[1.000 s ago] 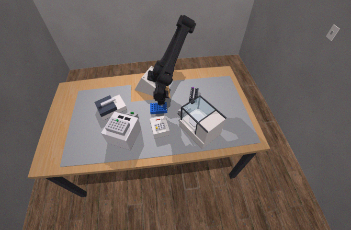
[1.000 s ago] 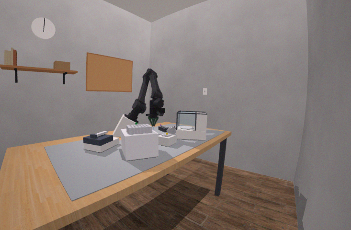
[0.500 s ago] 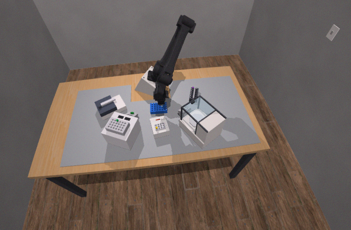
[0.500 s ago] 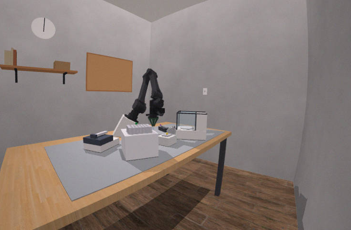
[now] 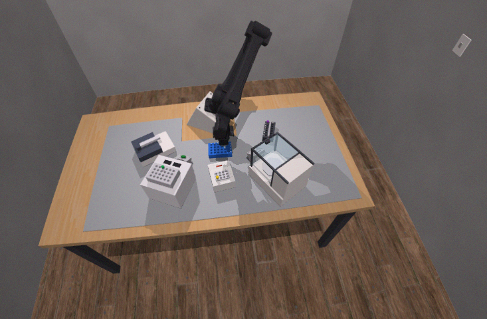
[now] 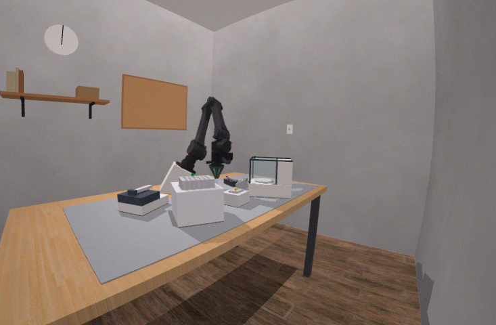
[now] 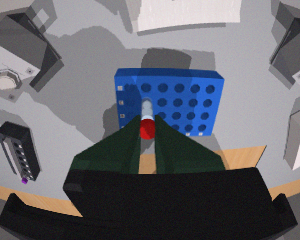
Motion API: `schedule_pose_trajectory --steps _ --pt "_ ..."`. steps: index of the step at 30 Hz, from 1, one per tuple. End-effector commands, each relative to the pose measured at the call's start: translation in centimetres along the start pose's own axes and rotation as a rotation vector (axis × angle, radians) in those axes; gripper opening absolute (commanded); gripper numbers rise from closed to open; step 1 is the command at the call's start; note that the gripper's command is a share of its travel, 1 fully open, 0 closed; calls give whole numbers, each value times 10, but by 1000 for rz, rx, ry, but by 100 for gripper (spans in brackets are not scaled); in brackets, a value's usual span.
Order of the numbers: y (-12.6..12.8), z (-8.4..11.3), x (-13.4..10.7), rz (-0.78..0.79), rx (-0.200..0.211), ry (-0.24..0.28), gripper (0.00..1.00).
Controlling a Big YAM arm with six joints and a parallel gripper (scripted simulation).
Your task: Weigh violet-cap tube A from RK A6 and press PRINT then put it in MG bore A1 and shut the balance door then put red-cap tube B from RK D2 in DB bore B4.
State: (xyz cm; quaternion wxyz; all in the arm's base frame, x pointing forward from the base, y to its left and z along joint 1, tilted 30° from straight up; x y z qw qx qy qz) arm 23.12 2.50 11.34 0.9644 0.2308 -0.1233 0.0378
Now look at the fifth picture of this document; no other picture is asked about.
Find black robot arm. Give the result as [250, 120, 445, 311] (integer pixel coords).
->
[204, 21, 272, 146]

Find blue tube rack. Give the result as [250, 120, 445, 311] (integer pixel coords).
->
[209, 142, 232, 159]

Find grey bench mat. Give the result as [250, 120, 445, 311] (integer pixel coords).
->
[83, 105, 361, 232]

